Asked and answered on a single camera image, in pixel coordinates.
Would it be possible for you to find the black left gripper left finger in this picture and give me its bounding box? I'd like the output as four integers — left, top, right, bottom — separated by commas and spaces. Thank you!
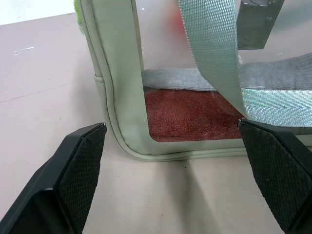
0, 122, 108, 234

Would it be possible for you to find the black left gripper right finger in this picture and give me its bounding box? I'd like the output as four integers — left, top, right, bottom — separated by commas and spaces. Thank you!
237, 118, 312, 234

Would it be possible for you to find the clear bag with green trim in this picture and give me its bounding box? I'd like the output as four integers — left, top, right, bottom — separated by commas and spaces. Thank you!
79, 0, 312, 163

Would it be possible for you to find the red terry towel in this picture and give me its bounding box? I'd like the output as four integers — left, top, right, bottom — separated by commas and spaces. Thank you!
144, 89, 245, 143

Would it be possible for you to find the grey terry towel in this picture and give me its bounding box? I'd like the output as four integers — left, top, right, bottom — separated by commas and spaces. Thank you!
141, 55, 312, 93

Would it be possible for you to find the dark grey box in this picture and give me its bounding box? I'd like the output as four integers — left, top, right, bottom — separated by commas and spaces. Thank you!
236, 0, 283, 49

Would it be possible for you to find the green fuzzy item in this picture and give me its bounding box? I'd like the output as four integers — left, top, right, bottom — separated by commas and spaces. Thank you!
72, 0, 86, 34

